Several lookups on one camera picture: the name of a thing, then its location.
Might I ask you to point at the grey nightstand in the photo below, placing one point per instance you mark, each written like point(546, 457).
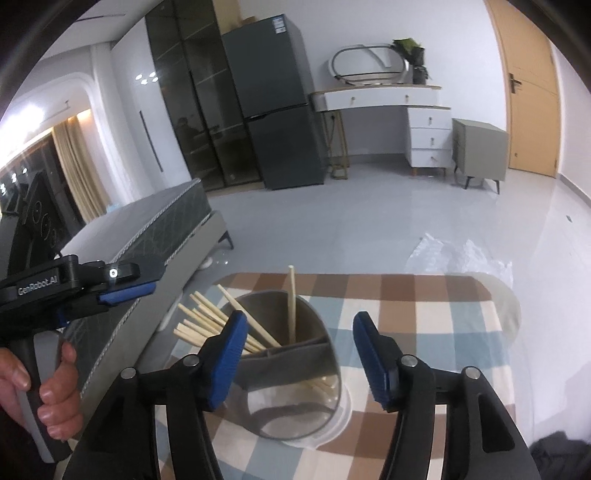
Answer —
point(482, 147)

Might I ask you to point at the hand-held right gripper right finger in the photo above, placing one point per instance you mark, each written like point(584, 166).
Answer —
point(374, 364)

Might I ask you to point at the wooden door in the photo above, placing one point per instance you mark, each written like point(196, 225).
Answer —
point(531, 115)

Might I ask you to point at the dark grey quilted mattress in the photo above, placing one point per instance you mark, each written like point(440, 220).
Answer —
point(152, 217)

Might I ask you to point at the white wardrobe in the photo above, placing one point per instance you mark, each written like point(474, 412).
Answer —
point(124, 152)

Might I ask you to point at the checkered tablecloth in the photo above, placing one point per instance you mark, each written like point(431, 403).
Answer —
point(438, 346)

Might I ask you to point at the grey bed frame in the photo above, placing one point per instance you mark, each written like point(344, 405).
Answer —
point(203, 240)

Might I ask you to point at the grey white utensil holder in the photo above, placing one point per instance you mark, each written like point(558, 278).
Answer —
point(295, 415)

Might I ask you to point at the pile of wooden chopsticks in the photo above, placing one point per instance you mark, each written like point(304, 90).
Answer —
point(189, 333)

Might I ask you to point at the oval mirror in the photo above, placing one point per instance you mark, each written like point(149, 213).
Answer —
point(364, 64)

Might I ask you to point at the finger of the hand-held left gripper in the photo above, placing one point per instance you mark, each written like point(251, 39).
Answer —
point(131, 293)
point(124, 272)

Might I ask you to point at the clear plastic sheet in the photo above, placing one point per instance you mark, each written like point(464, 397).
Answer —
point(443, 258)

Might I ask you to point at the wooden chopstick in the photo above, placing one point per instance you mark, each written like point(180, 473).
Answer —
point(292, 304)

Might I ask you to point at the white dressing table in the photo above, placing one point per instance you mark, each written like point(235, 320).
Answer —
point(369, 99)

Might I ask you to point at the beige curtain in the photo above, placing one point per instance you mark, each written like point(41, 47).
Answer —
point(76, 170)

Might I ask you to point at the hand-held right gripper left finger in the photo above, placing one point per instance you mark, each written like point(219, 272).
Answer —
point(226, 364)

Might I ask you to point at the dark grey refrigerator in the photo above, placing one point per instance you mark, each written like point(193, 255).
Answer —
point(272, 92)

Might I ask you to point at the dark window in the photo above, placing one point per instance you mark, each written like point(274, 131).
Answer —
point(9, 203)

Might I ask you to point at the person's left hand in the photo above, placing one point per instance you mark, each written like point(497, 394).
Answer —
point(60, 401)

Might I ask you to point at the dark glass cabinet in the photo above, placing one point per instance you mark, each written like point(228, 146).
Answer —
point(198, 106)

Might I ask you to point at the black bag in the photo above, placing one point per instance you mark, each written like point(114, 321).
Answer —
point(558, 457)

